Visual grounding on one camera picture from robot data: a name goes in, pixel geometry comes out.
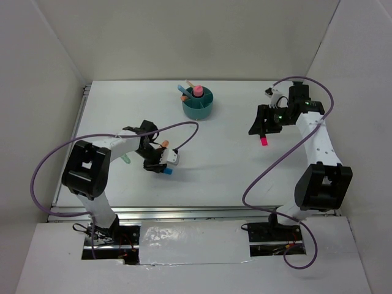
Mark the aluminium rail frame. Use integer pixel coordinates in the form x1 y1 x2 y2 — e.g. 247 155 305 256
47 81 341 223

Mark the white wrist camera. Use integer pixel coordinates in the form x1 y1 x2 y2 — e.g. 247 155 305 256
265 88 284 108
160 148 179 165

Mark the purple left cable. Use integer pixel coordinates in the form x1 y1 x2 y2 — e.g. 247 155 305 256
30 121 200 261

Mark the black pink highlighter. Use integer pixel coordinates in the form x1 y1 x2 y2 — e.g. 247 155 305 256
260 135 268 146

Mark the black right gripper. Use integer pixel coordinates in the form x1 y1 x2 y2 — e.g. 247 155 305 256
249 104 295 134

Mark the blue capped clear highlighter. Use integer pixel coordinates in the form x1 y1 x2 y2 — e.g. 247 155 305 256
177 85 193 99

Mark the teal round organizer container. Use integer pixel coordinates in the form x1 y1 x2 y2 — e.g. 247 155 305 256
182 87 214 120

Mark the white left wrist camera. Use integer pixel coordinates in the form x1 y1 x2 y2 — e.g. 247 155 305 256
160 148 179 165

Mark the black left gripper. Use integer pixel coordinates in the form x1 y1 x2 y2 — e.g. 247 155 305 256
135 145 168 174

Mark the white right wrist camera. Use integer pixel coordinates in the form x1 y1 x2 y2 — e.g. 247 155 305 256
265 88 284 108

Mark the pink capped marker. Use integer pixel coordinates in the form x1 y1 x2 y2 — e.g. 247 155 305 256
193 85 204 97

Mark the black blue highlighter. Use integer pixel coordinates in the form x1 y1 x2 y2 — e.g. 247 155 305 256
162 168 173 175

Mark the white foil cover plate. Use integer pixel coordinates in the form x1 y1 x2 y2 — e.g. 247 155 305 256
139 220 251 265

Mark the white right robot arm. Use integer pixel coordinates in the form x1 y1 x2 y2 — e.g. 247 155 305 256
248 81 353 240

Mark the green highlighter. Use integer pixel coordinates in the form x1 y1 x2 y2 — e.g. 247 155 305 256
121 154 131 164

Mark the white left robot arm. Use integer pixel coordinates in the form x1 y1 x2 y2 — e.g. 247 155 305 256
61 120 172 244

